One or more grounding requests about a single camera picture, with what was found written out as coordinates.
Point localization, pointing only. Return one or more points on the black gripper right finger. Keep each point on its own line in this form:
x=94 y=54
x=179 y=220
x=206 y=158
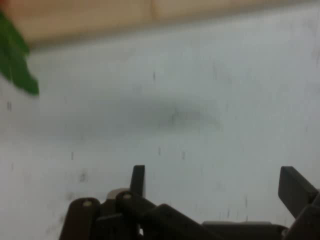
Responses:
x=295 y=190

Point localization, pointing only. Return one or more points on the orange carrot with green leaves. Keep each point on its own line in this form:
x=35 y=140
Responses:
x=15 y=62

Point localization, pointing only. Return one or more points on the bamboo cutting board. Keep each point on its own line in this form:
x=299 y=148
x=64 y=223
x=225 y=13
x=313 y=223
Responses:
x=100 y=17

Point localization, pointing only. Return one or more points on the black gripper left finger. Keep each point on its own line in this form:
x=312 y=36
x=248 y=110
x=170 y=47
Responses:
x=140 y=215

